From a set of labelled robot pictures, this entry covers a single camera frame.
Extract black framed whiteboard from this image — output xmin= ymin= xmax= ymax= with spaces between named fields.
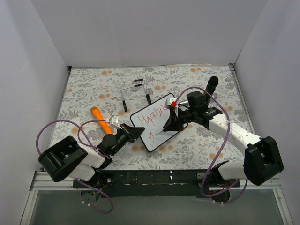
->
xmin=130 ymin=93 xmax=178 ymax=152

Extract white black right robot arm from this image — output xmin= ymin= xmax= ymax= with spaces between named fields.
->
xmin=162 ymin=91 xmax=284 ymax=186

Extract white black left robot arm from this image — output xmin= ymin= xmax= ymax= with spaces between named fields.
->
xmin=38 ymin=123 xmax=145 ymax=188

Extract silver metal microphone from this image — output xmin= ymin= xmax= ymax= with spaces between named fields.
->
xmin=179 ymin=93 xmax=218 ymax=106

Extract orange toy microphone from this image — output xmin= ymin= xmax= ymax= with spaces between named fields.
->
xmin=90 ymin=106 xmax=113 ymax=135

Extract black microphone on stand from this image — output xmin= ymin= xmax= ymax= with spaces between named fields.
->
xmin=205 ymin=76 xmax=219 ymax=97

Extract floral patterned table mat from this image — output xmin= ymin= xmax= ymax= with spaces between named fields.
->
xmin=50 ymin=66 xmax=251 ymax=170

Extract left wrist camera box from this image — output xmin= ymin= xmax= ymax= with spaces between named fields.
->
xmin=105 ymin=115 xmax=121 ymax=129

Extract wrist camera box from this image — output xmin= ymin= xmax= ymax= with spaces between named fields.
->
xmin=105 ymin=115 xmax=121 ymax=129
xmin=165 ymin=97 xmax=178 ymax=109

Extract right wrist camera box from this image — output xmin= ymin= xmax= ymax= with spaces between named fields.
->
xmin=165 ymin=97 xmax=178 ymax=109

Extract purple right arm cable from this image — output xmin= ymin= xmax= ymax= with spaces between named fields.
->
xmin=175 ymin=86 xmax=248 ymax=205

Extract black front mounting rail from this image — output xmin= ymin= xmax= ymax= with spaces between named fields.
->
xmin=72 ymin=169 xmax=241 ymax=199

